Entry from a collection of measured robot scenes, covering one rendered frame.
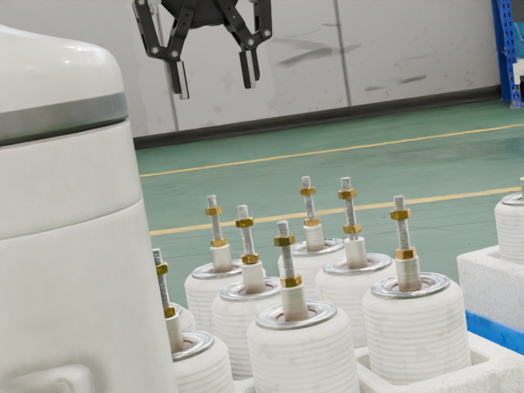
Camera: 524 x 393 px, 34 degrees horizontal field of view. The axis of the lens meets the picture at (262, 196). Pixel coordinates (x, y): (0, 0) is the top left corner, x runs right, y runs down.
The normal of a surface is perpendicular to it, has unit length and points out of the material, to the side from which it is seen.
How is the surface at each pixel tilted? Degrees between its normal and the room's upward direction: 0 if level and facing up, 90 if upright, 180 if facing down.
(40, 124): 90
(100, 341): 90
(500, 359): 0
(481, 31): 90
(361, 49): 90
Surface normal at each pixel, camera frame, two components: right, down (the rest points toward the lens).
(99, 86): 0.89, -0.13
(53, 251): 0.43, 0.07
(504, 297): -0.92, 0.20
